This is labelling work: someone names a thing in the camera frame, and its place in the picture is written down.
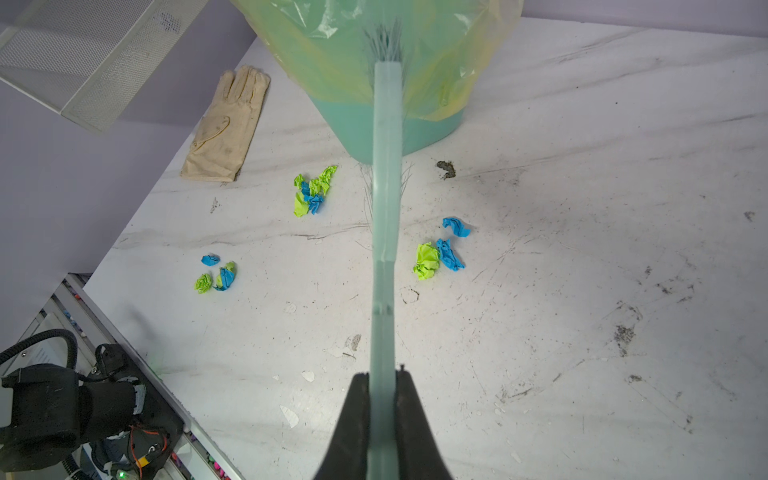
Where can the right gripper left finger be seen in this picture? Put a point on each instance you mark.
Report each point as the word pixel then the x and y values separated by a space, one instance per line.
pixel 347 453

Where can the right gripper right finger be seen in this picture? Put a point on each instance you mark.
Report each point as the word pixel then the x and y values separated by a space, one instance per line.
pixel 418 454

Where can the green hand brush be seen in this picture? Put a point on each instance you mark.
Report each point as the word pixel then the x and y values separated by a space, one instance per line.
pixel 385 240

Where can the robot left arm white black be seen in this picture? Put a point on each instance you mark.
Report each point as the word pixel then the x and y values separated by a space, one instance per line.
pixel 55 409

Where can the paper scraps cluster centre top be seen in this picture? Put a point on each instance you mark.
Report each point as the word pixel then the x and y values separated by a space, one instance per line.
pixel 430 257

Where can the paper scraps cluster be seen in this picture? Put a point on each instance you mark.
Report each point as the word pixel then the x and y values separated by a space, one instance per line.
pixel 430 257
pixel 311 193
pixel 221 281

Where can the paper scraps cluster far left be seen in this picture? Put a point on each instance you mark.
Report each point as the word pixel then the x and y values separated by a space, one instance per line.
pixel 221 281

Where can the paper scraps cluster upper left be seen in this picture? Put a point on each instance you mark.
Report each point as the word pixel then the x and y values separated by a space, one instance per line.
pixel 311 193

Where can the beige glove left side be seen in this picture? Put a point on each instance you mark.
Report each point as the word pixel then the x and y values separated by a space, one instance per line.
pixel 224 134

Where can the green trash bin with bag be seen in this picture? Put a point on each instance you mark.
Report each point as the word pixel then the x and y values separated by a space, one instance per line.
pixel 419 58

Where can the white mesh two-tier shelf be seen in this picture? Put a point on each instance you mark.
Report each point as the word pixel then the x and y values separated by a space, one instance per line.
pixel 87 60

